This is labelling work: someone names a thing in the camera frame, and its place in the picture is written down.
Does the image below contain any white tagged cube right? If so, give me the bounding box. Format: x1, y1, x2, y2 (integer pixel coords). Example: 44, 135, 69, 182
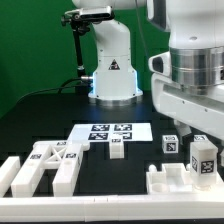
194, 135, 208, 142

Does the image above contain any black cable on table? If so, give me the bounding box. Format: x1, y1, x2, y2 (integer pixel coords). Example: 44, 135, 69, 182
16, 78, 93, 105

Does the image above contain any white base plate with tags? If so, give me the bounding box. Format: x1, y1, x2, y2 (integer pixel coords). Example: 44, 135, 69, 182
68, 123, 153, 142

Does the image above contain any white tagged cube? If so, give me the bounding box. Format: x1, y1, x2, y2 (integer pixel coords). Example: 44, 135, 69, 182
194, 135, 208, 142
162, 135, 179, 154

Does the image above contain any white tagged cube left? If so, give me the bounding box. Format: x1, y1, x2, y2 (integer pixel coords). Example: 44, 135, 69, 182
162, 135, 179, 154

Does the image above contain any black camera on stand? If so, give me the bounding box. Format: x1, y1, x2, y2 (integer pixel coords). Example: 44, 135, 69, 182
61, 6, 114, 26

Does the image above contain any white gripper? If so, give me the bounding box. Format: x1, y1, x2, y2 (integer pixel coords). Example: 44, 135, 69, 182
151, 73, 224, 144

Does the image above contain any white U-shaped fence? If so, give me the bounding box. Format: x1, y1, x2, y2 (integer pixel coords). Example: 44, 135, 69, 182
0, 156, 224, 222

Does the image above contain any white chair seat part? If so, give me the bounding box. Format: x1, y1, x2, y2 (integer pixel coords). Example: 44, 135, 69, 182
146, 163, 224, 194

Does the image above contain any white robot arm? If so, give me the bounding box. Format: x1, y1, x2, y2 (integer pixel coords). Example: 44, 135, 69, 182
89, 0, 224, 140

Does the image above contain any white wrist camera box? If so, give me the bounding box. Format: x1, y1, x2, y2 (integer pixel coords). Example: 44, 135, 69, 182
148, 51, 171, 76

